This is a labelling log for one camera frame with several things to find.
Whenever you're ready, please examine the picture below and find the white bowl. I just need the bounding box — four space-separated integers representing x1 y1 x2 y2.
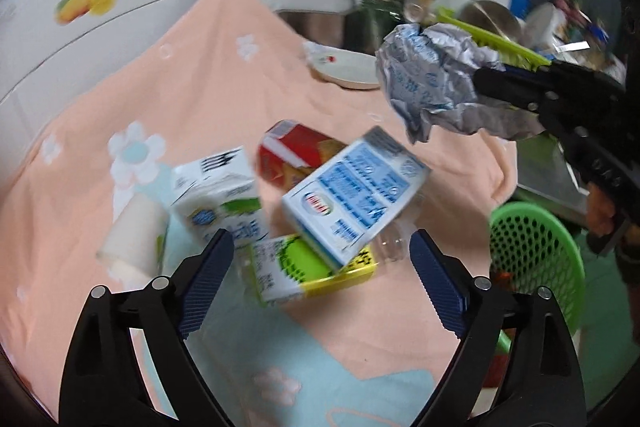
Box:
525 2 568 50

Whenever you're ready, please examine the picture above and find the person's right forearm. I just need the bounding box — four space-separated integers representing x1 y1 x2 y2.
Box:
614 227 640 308

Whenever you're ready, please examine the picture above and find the person's right hand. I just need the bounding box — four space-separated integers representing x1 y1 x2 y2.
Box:
586 182 619 240

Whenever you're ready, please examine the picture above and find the green-label milk carton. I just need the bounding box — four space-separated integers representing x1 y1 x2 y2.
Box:
170 146 271 253

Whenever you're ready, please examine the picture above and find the red snack box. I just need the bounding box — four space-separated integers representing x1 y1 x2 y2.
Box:
257 119 348 190

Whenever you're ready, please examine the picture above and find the steel bowl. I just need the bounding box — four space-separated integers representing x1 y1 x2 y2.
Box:
460 0 523 40

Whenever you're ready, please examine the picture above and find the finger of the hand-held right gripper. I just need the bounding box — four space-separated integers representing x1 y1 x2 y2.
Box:
472 66 548 114
501 62 557 88

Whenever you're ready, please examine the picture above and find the blue-label milk carton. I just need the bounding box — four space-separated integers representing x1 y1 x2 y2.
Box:
281 127 432 270

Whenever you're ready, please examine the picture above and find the green plastic dish rack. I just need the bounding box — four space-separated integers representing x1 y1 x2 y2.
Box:
437 7 553 70

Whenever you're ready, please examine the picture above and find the yellow-green drink carton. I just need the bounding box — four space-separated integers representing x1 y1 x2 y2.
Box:
247 234 378 308

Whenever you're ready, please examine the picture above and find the clear plastic cup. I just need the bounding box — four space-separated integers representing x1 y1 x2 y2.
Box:
372 192 426 265

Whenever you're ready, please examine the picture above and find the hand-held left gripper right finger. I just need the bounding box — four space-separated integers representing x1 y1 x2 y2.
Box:
409 228 586 427

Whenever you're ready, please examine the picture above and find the green glass utensil jar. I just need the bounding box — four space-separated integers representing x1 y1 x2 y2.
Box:
345 0 406 52

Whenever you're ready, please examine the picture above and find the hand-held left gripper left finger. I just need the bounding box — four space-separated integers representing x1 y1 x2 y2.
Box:
59 228 236 427

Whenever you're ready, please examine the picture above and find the pink flower-print towel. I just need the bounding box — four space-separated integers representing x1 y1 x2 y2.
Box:
0 0 518 427

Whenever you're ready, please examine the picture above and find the green plastic basket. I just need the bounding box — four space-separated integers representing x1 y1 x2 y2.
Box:
487 202 586 355

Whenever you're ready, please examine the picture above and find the silver foil wrapper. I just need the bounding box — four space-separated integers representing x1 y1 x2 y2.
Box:
375 22 543 145

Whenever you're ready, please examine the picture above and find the white paper cup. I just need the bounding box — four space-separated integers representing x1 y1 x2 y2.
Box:
96 194 171 280

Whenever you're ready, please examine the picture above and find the white plate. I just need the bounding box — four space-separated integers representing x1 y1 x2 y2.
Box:
302 41 383 92

